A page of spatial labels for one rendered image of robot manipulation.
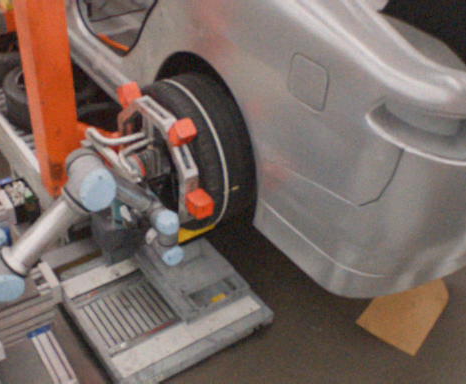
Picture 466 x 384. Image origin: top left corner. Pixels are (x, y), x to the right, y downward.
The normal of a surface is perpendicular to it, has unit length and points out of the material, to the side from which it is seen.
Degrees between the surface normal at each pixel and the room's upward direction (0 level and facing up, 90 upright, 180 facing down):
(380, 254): 98
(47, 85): 90
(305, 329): 0
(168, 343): 0
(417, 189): 89
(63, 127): 90
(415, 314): 1
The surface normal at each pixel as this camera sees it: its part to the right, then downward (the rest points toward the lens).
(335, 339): 0.00, -0.76
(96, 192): 0.53, 0.48
